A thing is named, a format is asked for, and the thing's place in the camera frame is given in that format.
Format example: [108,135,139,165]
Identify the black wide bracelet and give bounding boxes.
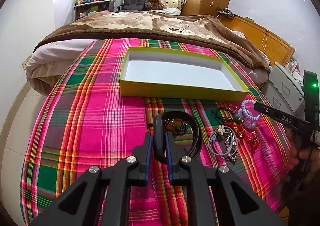
[152,111,203,165]

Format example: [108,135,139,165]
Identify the purple spiral hair tie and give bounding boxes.
[237,99,261,130]

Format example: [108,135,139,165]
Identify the brown beaded bracelet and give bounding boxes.
[163,118,189,137]

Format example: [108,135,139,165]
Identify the red gold tassel ornament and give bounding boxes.
[224,121,261,149]

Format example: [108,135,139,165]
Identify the blue hair ties with flower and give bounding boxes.
[208,124,239,164]

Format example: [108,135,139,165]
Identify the right hand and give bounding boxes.
[287,134,319,172]

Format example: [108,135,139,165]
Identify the grey bedside drawer cabinet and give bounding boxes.
[261,63,305,119]

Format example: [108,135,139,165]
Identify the wooden headboard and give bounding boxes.
[219,14,295,66]

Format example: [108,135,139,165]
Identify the pink plaid cloth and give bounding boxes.
[20,38,290,225]

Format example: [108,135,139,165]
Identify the yellow-green shallow box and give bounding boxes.
[119,47,249,102]

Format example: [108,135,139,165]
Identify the brown fleece blanket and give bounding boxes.
[37,11,269,71]

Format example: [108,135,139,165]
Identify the white pillow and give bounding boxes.
[152,8,181,16]

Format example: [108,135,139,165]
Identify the teddy bear with santa hat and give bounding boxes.
[145,0,164,11]

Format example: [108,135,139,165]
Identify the dark grey chair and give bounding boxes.
[118,0,146,12]

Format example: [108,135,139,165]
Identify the cluttered wooden desk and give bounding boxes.
[73,0,115,20]

